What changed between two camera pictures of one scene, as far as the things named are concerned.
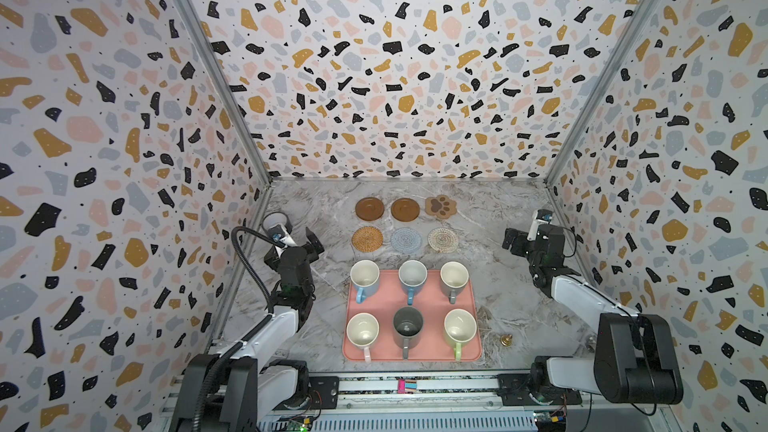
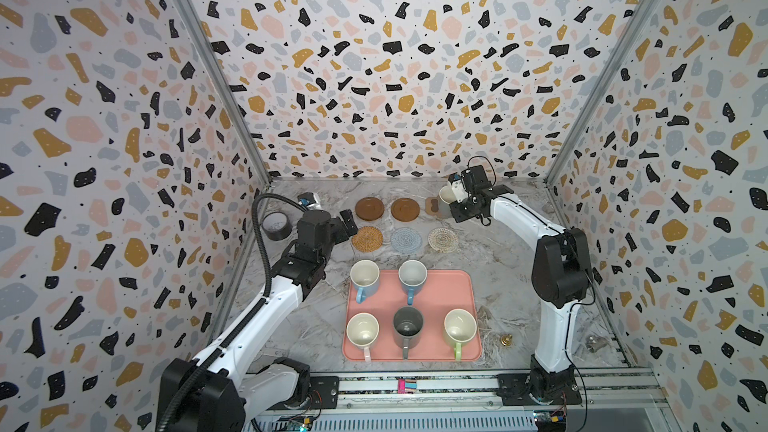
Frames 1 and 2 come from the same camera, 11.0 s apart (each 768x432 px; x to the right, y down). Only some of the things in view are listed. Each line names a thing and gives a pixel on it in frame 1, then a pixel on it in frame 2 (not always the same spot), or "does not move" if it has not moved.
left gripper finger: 315,241 to 349,222
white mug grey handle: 454,277 to 445,199
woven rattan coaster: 367,239 does not move
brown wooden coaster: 405,209 does not move
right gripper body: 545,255 to 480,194
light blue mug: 412,275 does not move
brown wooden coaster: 369,208 does not move
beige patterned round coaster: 443,240 does not move
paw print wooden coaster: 440,206 does not move
